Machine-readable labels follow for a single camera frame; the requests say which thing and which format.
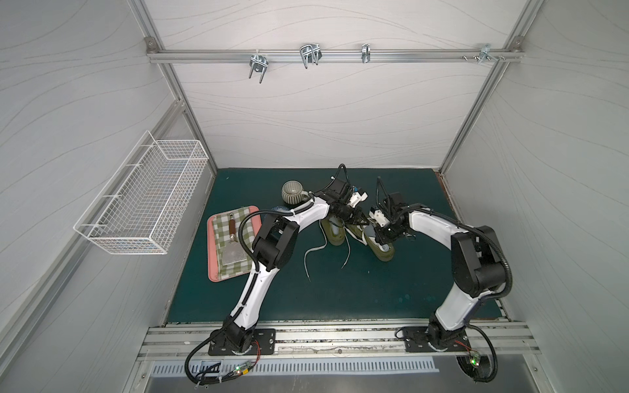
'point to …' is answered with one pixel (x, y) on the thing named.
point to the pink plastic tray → (214, 274)
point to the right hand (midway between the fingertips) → (380, 236)
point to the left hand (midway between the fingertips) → (371, 224)
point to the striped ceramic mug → (292, 192)
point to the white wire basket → (141, 208)
